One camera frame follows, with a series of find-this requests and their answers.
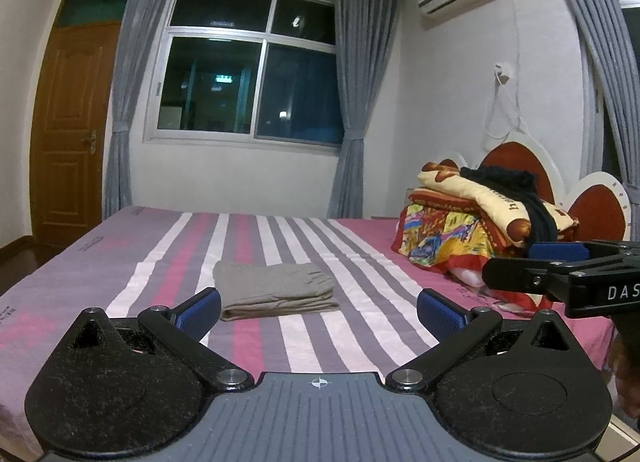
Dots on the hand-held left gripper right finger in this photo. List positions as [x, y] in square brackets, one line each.
[442, 314]

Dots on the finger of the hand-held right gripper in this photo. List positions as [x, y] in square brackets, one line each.
[520, 277]
[557, 250]

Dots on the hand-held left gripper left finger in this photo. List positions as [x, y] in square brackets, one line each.
[200, 312]

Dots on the grey pants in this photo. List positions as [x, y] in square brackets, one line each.
[272, 287]

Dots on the person's right forearm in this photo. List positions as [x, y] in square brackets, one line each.
[629, 377]

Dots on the red and white headboard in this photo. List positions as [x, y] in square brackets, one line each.
[600, 207]

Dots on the colourful patchwork quilt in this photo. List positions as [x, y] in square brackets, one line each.
[450, 237]

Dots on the black garment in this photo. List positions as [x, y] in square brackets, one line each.
[505, 177]

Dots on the striped pink bed sheet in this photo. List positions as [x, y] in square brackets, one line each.
[350, 252]

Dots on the grey curtain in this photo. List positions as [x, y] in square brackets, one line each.
[357, 92]
[595, 42]
[125, 92]

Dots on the brown wooden door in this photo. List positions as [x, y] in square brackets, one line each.
[70, 142]

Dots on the sliding glass window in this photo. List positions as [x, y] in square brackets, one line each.
[215, 87]

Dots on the white wall socket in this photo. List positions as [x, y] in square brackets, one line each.
[502, 72]

